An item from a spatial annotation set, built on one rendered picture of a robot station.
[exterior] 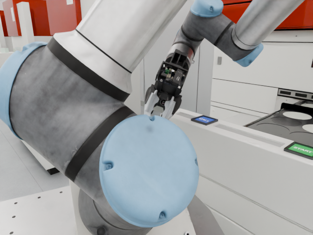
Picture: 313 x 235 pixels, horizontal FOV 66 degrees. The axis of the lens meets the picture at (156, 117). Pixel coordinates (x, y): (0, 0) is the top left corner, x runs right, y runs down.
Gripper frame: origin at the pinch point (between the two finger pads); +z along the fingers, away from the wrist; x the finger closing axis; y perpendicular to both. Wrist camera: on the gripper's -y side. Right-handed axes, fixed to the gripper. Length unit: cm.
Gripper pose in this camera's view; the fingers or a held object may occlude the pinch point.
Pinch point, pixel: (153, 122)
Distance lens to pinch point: 59.2
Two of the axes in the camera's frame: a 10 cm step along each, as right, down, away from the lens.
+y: 1.7, -5.2, -8.4
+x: 9.3, 3.6, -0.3
